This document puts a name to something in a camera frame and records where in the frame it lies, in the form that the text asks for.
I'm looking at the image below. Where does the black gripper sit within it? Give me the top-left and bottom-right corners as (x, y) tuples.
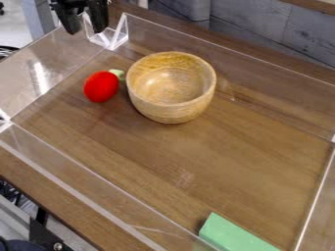
(50, 0), (108, 34)

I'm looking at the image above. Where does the red felt strawberry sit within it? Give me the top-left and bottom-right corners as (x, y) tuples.
(83, 69), (124, 103)

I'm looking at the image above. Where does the light wooden bowl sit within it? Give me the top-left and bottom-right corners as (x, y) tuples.
(126, 51), (218, 124)

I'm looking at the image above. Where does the black metal table clamp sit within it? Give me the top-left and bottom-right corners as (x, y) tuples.
(0, 209), (76, 251)

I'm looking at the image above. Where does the green foam block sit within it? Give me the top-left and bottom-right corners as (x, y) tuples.
(199, 213), (282, 251)

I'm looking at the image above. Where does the clear acrylic corner bracket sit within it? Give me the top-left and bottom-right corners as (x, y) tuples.
(83, 14), (128, 51)

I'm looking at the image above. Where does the clear acrylic tray wall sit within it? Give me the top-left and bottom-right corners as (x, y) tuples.
(0, 14), (335, 251)

